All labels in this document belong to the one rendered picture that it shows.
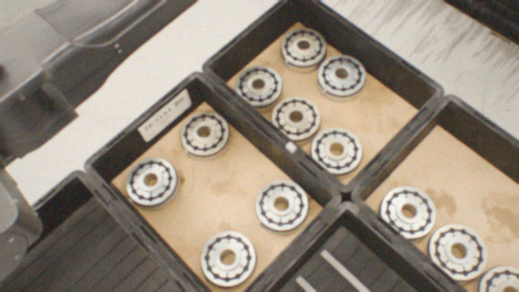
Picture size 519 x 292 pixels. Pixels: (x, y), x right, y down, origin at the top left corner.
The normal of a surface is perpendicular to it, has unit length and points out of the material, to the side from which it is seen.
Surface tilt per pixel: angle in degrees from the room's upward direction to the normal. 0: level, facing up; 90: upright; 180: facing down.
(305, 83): 0
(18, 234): 90
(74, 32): 14
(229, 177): 0
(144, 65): 0
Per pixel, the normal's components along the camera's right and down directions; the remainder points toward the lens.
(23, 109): 0.90, 0.36
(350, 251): -0.06, -0.43
